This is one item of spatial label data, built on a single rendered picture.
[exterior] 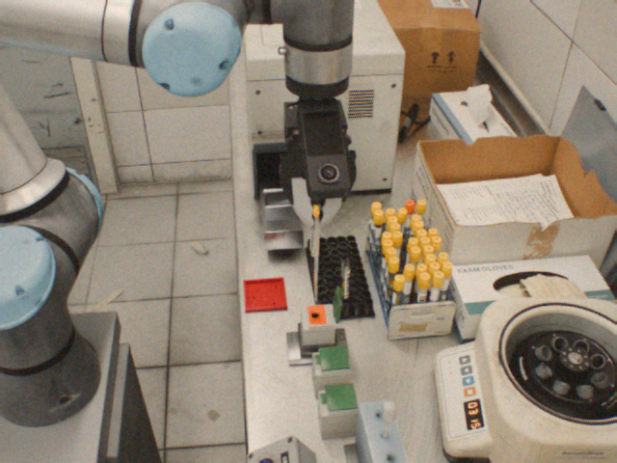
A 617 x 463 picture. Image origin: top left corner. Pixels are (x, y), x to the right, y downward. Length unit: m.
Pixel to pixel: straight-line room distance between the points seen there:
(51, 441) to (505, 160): 0.90
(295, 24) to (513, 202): 0.66
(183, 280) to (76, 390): 1.51
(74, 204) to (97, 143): 1.83
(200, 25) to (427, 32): 1.08
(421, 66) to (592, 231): 0.67
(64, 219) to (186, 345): 1.34
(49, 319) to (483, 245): 0.64
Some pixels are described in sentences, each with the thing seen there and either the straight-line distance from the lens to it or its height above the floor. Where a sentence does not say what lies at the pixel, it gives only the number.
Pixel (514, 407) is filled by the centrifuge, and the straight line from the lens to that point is 0.84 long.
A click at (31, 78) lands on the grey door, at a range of 2.63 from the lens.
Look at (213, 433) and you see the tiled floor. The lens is 1.97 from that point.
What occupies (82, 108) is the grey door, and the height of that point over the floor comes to 0.41.
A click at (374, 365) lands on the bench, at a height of 0.87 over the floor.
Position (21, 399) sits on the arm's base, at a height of 0.97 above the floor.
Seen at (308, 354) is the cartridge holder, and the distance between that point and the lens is 0.97.
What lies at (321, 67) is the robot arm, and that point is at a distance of 0.70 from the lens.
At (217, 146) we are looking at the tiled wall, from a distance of 2.77.
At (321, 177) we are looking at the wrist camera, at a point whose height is 1.25.
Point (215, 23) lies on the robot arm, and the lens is 0.54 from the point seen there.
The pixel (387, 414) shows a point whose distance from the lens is 0.76.
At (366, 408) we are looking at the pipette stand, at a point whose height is 0.97.
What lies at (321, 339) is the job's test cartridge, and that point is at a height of 0.92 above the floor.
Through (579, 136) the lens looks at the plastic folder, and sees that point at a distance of 1.32.
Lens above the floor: 1.65
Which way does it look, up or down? 40 degrees down
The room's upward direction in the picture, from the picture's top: straight up
